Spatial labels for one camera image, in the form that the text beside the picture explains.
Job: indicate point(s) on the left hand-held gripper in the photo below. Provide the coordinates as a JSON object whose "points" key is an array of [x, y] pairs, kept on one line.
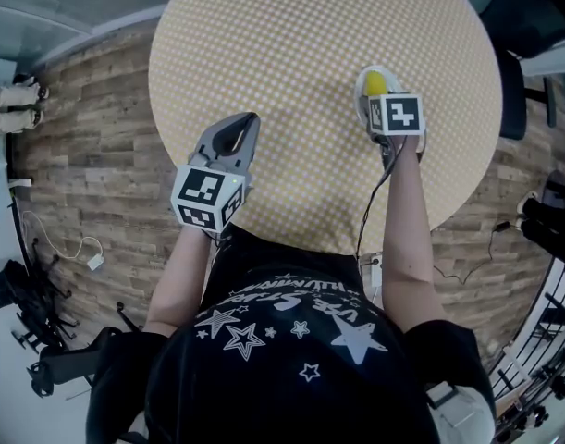
{"points": [[201, 192]]}

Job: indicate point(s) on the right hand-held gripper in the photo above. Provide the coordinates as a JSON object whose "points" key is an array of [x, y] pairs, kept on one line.
{"points": [[402, 114]]}

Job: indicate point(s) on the small white plate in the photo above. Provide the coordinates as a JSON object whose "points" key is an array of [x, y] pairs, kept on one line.
{"points": [[393, 79]]}

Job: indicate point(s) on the yellow-green object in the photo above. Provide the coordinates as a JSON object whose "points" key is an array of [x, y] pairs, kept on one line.
{"points": [[376, 83]]}

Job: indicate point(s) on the person's right forearm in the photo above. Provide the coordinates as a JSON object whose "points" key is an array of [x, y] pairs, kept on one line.
{"points": [[407, 229]]}

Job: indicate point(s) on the person's left forearm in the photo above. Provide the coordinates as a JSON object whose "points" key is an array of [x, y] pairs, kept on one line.
{"points": [[180, 275]]}

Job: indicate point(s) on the round table with dotted tablecloth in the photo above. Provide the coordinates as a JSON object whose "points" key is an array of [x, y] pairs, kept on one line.
{"points": [[300, 86]]}

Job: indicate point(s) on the black chair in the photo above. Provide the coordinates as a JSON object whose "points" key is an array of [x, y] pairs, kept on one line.
{"points": [[513, 95]]}

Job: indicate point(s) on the dark teal chair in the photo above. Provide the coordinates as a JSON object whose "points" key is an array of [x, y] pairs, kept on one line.
{"points": [[522, 12]]}

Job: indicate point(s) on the white power adapter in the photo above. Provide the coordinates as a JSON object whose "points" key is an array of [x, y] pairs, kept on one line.
{"points": [[377, 271]]}

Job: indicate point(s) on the black metal railing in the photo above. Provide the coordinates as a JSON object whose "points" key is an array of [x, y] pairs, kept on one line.
{"points": [[559, 294]]}

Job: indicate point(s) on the person's black star-print shirt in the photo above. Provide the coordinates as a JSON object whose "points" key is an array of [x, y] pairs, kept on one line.
{"points": [[286, 377]]}

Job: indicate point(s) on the black tripod equipment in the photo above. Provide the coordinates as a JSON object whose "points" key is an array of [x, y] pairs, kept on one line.
{"points": [[37, 303]]}

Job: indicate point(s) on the grey waist bag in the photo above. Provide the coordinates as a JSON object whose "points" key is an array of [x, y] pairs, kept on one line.
{"points": [[462, 414]]}

